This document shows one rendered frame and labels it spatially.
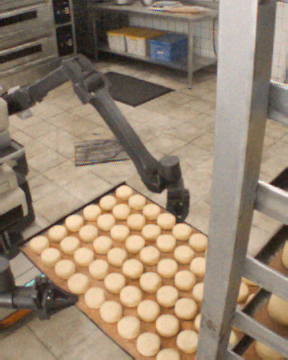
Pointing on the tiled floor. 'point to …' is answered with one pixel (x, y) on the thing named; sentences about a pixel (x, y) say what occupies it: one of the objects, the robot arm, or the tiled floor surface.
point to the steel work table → (161, 19)
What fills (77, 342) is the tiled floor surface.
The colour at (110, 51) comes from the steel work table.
